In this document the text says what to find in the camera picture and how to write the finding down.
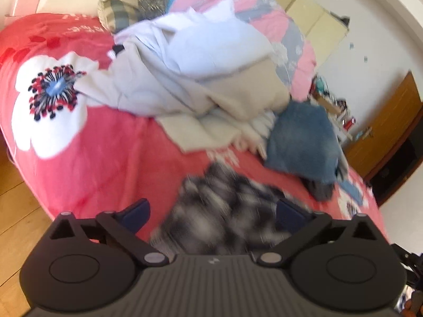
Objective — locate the dark wooden door frame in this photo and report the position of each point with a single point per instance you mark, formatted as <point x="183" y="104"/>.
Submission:
<point x="396" y="178"/>

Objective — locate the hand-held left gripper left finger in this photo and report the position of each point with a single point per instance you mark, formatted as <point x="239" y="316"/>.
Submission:
<point x="135" y="213"/>

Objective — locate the checked pillow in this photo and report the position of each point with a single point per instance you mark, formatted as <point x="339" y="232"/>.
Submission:
<point x="115" y="15"/>

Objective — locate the dark grey garment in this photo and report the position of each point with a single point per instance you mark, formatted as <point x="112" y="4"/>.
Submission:
<point x="320" y="190"/>

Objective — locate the wooden door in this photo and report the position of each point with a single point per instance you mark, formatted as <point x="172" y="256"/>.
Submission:
<point x="386" y="128"/>

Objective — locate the white shelf unit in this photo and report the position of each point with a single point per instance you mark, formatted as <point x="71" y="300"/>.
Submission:
<point x="342" y="133"/>

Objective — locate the black white plaid shirt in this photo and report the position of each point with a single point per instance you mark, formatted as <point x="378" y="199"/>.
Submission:
<point x="224" y="211"/>

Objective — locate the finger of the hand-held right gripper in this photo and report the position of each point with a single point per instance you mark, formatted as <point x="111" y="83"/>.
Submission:
<point x="408" y="258"/>

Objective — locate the beige garment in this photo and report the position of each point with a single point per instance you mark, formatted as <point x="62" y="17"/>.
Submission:
<point x="231" y="95"/>

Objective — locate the white garment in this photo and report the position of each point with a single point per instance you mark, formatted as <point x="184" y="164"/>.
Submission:
<point x="214" y="39"/>

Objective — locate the cardboard box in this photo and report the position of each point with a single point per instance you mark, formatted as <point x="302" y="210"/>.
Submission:
<point x="327" y="105"/>

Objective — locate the pink floral quilt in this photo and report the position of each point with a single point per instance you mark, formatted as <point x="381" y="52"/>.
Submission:
<point x="297" y="59"/>

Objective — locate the red bottle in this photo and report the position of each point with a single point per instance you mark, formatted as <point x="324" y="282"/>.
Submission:
<point x="349" y="123"/>

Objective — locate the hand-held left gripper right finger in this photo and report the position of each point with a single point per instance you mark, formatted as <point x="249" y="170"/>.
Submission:
<point x="290" y="212"/>

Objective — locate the cream wardrobe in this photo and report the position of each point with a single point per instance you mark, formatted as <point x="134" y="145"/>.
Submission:
<point x="317" y="23"/>

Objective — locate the blue jeans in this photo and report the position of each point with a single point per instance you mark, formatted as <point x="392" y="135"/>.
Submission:
<point x="304" y="138"/>

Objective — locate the person's right hand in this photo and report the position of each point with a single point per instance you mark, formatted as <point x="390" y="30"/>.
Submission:
<point x="412" y="308"/>

